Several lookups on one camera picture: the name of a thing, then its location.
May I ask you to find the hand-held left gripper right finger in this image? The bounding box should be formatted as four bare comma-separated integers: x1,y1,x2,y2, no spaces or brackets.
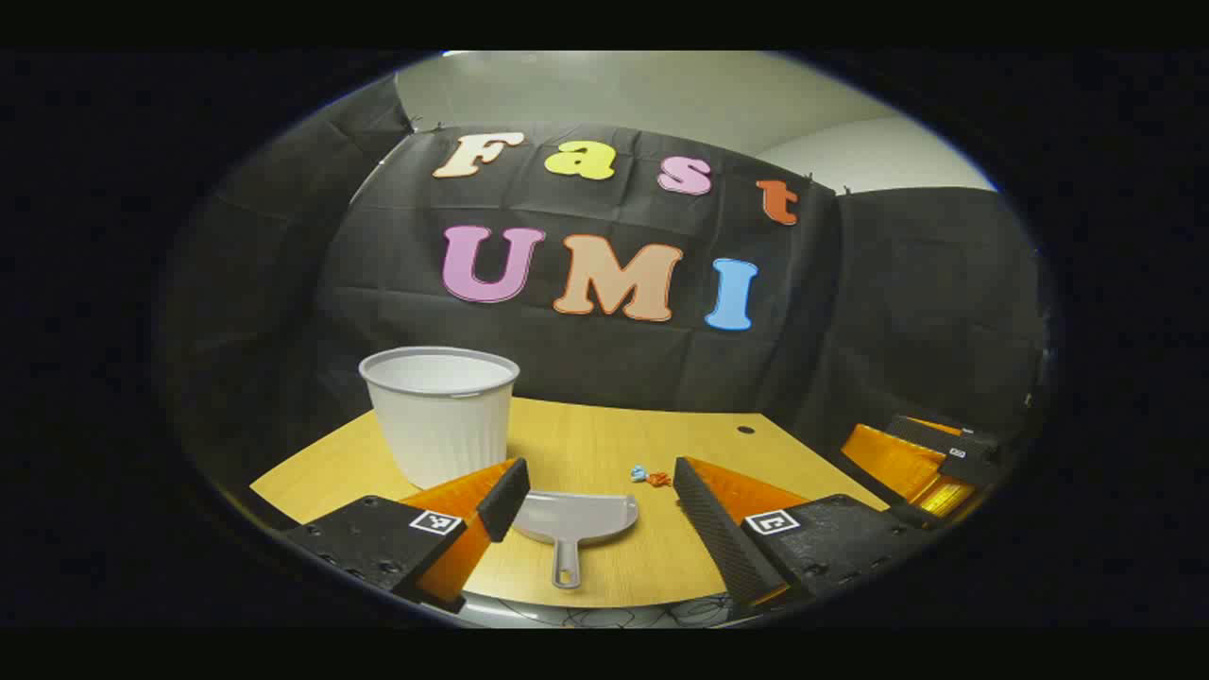
673,456,936,611

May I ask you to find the white ribbed garbage bin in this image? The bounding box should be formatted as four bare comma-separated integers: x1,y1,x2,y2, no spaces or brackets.
358,347,521,491

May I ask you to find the grey plastic dustpan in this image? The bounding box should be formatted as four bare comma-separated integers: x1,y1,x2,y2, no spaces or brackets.
511,491,640,591

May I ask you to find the wooden desktop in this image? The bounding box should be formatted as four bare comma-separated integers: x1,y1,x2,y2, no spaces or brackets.
249,397,891,609

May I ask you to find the black backdrop cloth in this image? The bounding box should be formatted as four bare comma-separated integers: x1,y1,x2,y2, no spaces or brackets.
165,76,1051,492

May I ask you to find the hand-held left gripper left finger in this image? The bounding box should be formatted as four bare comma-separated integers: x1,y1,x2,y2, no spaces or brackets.
283,458,532,606

